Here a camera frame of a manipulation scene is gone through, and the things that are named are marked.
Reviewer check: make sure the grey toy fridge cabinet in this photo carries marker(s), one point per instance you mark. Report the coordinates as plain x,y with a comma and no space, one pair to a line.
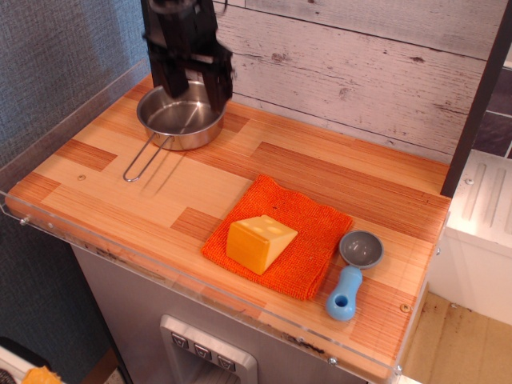
168,334

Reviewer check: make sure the left dark frame post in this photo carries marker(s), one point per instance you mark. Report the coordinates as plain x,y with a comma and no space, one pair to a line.
151,25

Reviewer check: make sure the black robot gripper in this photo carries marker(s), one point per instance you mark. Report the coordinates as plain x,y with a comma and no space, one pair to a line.
187,40

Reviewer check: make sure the right dark frame post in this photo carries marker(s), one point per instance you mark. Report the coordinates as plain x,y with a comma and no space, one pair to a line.
482,97

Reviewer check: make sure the white toy sink unit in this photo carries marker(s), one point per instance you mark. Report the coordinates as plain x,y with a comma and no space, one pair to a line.
472,263

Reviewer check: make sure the small steel pot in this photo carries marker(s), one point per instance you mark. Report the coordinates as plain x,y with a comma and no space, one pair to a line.
187,122

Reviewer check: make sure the clear acrylic table guard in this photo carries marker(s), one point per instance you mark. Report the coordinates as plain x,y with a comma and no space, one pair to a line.
70,185

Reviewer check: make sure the blue grey toy scoop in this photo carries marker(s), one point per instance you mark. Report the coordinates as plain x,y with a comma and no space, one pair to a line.
361,250

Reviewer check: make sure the yellow toy cheese wedge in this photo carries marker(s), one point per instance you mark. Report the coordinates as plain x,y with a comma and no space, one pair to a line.
257,242

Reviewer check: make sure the orange knitted cloth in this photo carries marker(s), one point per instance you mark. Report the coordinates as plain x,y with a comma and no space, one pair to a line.
301,267

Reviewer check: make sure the dark frame post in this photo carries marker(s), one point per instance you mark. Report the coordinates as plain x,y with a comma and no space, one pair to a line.
482,97
151,25

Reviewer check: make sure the orange black object bottom left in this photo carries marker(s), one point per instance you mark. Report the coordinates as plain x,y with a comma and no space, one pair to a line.
34,376

